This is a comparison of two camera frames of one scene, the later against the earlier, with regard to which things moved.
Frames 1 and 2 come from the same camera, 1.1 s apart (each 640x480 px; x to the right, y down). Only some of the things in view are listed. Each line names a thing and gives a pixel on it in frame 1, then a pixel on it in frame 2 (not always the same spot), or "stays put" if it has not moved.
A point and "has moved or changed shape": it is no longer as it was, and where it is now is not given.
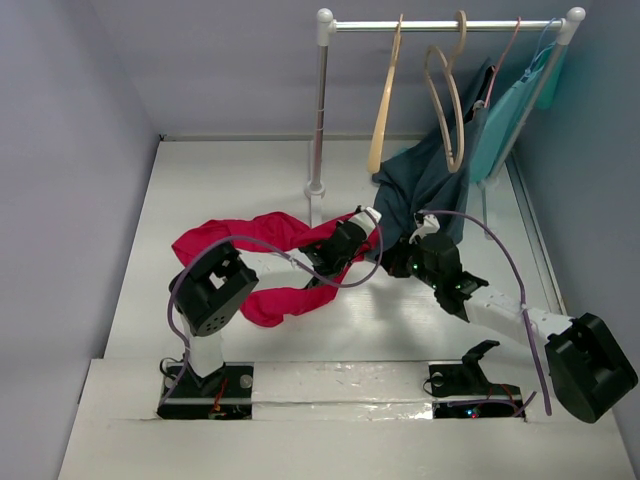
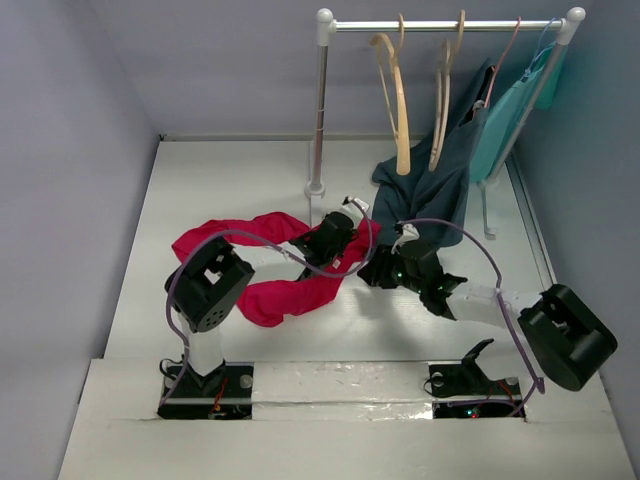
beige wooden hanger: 450,61 has moved or changed shape
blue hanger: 534,60 stays put
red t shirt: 330,249 stays put
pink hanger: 497,69 stays put
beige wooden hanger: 377,141 -> 396,95
